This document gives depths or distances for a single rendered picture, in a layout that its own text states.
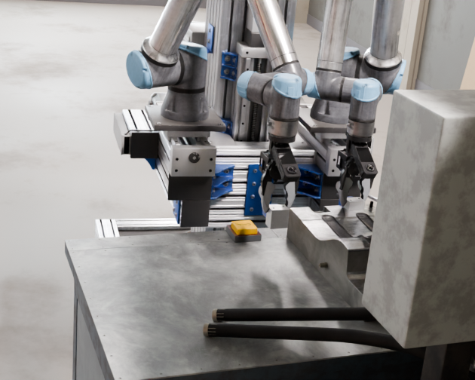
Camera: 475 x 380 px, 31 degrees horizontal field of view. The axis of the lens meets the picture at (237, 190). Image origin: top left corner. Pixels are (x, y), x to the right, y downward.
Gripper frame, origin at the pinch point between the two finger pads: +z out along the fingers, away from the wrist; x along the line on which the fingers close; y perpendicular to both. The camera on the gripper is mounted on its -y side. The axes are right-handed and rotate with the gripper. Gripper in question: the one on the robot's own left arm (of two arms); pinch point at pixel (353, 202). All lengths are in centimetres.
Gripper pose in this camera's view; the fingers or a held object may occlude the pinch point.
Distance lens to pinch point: 253.3
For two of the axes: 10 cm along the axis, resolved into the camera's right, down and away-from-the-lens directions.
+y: -3.2, -3.6, 8.8
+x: -9.4, 0.4, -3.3
